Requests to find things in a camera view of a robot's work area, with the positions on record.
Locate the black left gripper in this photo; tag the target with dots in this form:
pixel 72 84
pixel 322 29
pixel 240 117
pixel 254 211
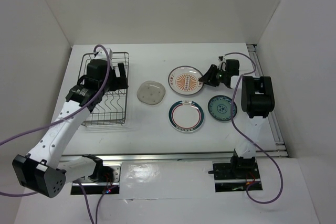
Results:
pixel 119 82

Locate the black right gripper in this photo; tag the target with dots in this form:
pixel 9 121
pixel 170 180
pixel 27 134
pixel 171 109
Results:
pixel 208 78

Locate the orange sunburst plate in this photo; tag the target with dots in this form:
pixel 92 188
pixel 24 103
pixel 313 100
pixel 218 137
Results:
pixel 184 80

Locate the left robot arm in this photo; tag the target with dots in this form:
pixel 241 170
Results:
pixel 40 169

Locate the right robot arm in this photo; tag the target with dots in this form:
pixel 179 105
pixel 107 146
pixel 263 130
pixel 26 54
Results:
pixel 246 147

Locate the blue floral plate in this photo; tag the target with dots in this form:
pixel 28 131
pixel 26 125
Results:
pixel 219 108

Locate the clear glass plate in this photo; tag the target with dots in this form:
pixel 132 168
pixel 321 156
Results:
pixel 151 92

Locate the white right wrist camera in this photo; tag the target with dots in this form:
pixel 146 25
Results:
pixel 222 63

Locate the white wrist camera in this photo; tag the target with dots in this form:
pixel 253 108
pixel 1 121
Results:
pixel 222 63
pixel 105 55

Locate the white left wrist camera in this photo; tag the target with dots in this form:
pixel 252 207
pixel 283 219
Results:
pixel 105 55

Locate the metal wire dish rack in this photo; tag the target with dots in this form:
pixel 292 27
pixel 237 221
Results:
pixel 112 109

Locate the green red ring plate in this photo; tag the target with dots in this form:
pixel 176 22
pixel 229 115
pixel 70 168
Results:
pixel 186 116

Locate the aluminium frame rail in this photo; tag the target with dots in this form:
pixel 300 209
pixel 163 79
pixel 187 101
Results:
pixel 260 104

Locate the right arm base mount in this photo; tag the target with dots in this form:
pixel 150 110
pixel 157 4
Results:
pixel 236 175

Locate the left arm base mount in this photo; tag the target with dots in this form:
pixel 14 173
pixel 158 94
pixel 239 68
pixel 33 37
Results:
pixel 104 178

